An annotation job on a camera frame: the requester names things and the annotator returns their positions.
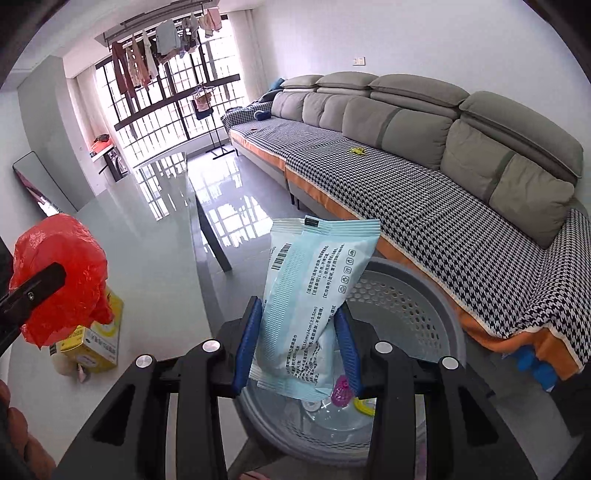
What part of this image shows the ceiling drying rack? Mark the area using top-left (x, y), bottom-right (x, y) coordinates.
top-left (97, 4), bottom-right (218, 47)

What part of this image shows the floor mirror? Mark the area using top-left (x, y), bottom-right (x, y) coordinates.
top-left (12, 151), bottom-right (63, 217)

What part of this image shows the white curtain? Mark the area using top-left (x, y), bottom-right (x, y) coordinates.
top-left (228, 11), bottom-right (259, 100)

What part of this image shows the houndstooth sofa cover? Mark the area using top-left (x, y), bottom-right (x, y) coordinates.
top-left (222, 104), bottom-right (591, 370)

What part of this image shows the grey sofa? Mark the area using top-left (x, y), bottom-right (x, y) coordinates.
top-left (222, 71), bottom-right (591, 374)

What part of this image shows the red plastic bag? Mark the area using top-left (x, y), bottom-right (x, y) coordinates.
top-left (9, 213), bottom-right (114, 348)

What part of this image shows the grey perforated plastic basket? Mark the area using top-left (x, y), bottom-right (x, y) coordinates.
top-left (233, 256), bottom-right (468, 467)

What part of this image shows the yellow cardboard box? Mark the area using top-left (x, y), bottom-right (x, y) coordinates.
top-left (48, 284), bottom-right (124, 374)

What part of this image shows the black window grille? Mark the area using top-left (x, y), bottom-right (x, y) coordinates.
top-left (95, 39), bottom-right (245, 169)

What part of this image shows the person's left hand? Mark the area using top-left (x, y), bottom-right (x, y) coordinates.
top-left (0, 378), bottom-right (57, 480)

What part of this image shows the light blue packet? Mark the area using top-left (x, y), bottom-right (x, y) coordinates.
top-left (248, 217), bottom-right (382, 401)

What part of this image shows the blue plastic object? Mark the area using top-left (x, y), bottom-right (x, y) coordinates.
top-left (516, 346), bottom-right (559, 392)

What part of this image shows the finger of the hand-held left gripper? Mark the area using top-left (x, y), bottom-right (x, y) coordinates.
top-left (0, 262), bottom-right (68, 356)

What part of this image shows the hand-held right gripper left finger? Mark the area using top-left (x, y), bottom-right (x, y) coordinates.
top-left (53, 295), bottom-right (264, 480)

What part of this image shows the brown round coconut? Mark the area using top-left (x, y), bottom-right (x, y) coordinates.
top-left (50, 344), bottom-right (81, 376)

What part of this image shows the pink plastic mesh cup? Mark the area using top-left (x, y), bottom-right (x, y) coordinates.
top-left (330, 375), bottom-right (355, 408)

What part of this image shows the row of hanging clothes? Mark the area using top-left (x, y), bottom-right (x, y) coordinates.
top-left (108, 7), bottom-right (222, 97)

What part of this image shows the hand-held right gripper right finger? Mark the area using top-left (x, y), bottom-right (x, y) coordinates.
top-left (333, 305), bottom-right (539, 480)

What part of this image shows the standing clothes rack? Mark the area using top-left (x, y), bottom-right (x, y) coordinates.
top-left (189, 83), bottom-right (234, 160)

